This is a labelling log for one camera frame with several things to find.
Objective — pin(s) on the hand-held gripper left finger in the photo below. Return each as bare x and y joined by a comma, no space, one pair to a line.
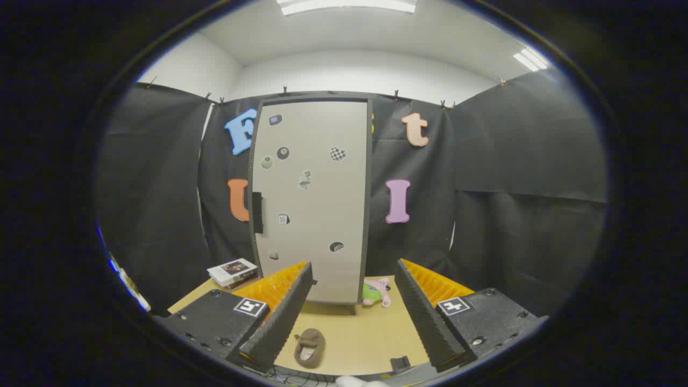
285,317

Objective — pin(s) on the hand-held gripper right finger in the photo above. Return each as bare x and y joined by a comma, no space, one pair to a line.
424,322

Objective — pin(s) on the brown fuzzy slipper shoe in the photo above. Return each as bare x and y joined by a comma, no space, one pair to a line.
312,341

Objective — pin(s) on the grey shoe cabinet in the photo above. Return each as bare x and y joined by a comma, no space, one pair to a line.
322,226

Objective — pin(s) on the small black block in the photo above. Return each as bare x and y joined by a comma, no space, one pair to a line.
399,363

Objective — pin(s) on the pink green plush toy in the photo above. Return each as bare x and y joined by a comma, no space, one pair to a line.
371,293

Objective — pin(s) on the stack of white books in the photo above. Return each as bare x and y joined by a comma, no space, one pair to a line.
231,269

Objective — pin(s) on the small ceiling light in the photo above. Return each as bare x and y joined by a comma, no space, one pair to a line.
529,58

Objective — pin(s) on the long ceiling light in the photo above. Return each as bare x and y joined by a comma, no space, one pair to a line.
346,5

